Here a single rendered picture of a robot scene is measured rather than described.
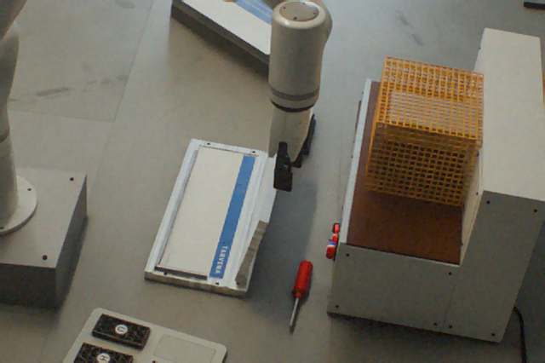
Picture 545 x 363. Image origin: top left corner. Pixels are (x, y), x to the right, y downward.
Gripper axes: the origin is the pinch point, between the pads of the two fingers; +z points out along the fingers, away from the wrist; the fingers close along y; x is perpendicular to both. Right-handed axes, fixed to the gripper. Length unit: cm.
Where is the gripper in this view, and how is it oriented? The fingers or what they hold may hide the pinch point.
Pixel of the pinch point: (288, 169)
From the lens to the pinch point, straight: 190.7
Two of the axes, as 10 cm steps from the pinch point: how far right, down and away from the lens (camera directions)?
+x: 9.6, 2.1, -1.8
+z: -0.5, 7.7, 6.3
